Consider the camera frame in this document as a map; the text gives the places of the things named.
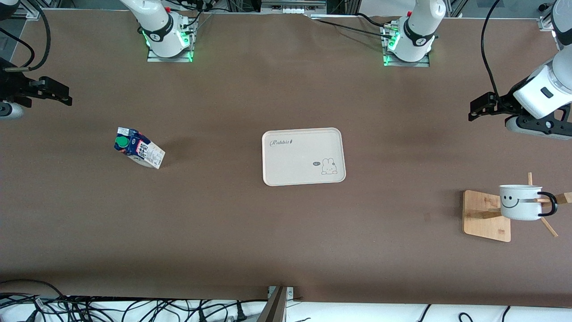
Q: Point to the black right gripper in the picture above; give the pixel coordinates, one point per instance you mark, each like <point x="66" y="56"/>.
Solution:
<point x="12" y="85"/>

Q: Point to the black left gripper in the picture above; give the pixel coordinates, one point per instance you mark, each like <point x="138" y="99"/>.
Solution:
<point x="504" y="102"/>

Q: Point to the white smiley enamel cup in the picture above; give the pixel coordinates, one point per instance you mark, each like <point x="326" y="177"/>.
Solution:
<point x="518" y="203"/>

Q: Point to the blue milk carton green cap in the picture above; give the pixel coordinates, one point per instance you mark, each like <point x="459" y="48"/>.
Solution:
<point x="143" y="152"/>

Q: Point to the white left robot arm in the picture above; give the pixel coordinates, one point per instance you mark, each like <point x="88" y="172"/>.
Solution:
<point x="415" y="44"/>

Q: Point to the cream tray with rabbit print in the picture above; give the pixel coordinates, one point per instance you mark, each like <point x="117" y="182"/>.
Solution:
<point x="299" y="161"/>

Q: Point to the wooden mug stand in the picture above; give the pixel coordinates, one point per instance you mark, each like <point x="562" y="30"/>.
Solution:
<point x="485" y="214"/>

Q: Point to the grey power strip box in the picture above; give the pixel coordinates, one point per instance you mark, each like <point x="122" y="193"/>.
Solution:
<point x="292" y="5"/>

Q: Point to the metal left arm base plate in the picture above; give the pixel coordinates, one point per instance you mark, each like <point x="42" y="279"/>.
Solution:
<point x="424" y="64"/>

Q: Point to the aluminium frame profile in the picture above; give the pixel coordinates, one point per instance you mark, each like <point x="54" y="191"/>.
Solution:
<point x="546" y="23"/>
<point x="27" y="13"/>

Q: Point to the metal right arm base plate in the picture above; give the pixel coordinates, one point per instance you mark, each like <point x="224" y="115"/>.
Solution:
<point x="154" y="58"/>

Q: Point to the grey metal bracket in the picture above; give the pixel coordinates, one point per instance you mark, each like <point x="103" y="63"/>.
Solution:
<point x="277" y="308"/>

